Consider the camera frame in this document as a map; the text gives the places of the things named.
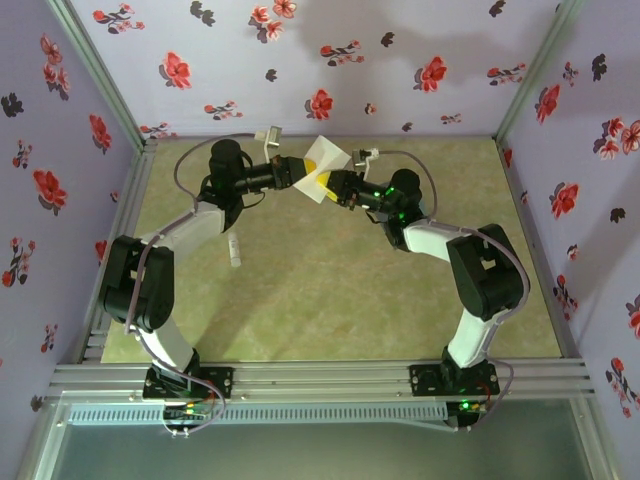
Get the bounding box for white glue stick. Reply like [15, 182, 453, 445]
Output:
[227, 232, 245, 270]

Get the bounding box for grey metal lower panel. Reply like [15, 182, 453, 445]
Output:
[49, 399, 596, 480]

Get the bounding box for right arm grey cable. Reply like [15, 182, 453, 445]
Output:
[378, 148, 531, 434]

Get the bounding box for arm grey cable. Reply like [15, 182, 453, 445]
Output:
[123, 132, 261, 439]
[378, 148, 531, 434]

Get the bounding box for left arm grey cable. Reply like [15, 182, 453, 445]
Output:
[123, 132, 261, 439]

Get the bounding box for aluminium side rail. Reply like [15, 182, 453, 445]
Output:
[493, 138, 587, 360]
[74, 139, 159, 364]

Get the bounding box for wide aluminium frame rail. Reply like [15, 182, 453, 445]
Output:
[48, 357, 597, 401]

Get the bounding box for aluminium corner post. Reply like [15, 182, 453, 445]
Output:
[492, 0, 587, 146]
[44, 0, 151, 151]

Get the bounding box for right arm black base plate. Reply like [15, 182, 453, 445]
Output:
[408, 363, 500, 399]

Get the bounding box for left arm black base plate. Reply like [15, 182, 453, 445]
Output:
[142, 365, 235, 401]

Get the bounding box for grey slotted cable duct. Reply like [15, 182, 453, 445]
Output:
[66, 402, 450, 427]

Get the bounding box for right arm controller board wires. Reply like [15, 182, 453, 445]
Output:
[446, 397, 489, 434]

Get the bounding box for arm controller board wires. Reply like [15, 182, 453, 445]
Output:
[160, 399, 226, 440]
[446, 397, 489, 434]

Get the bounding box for left arm controller board wires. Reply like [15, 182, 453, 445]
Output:
[160, 399, 226, 440]

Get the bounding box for lower aluminium frame leg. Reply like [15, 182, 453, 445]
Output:
[14, 399, 69, 480]
[569, 399, 624, 480]

